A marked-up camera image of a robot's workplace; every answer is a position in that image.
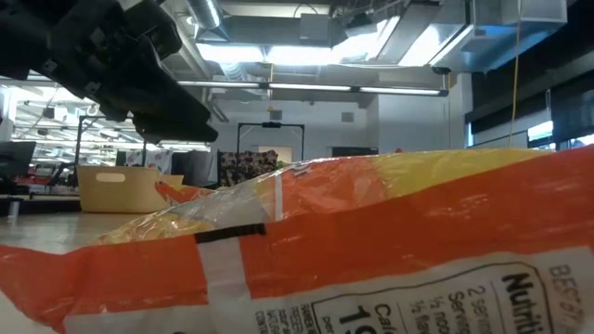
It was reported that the dark patterned fabric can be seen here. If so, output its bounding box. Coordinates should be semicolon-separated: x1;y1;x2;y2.
217;148;279;187

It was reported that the dark office chair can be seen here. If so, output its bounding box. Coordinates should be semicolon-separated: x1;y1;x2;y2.
170;148;219;187

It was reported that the black metal frame rig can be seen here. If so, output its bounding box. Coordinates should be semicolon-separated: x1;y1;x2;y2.
75;114;149;167
237;122;306;161

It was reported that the dark background table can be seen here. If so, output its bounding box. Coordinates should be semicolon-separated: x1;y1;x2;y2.
0;193;83;217

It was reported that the black monitor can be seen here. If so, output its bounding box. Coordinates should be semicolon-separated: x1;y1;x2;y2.
0;141;37;180

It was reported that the yellow plastic bin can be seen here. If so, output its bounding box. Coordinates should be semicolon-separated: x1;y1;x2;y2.
76;165;185;214

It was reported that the silver rectangular ceiling duct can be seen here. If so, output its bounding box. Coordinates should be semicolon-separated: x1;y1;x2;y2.
375;0;570;73

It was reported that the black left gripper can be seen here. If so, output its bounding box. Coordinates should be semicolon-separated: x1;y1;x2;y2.
27;0;219;145

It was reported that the grey ceiling box unit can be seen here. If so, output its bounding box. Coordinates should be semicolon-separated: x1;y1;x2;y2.
299;12;333;45

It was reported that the bright window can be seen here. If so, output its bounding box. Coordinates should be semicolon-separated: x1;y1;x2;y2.
527;120;594;152

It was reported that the long linear ceiling light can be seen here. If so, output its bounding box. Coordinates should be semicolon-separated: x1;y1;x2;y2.
178;81;449;97

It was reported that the yellow hanging cable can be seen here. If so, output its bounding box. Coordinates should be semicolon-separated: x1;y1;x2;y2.
508;0;521;148

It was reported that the yellow ceiling pendant cord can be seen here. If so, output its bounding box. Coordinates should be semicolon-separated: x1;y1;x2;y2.
265;62;277;112

